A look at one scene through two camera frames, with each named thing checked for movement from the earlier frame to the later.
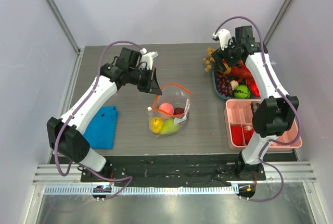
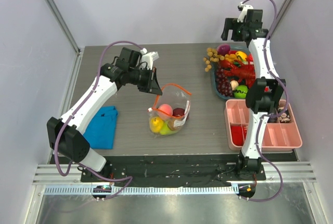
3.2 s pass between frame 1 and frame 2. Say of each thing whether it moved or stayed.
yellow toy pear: stayed
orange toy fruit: moved
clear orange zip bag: stayed
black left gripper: stayed
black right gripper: moved
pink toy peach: stayed
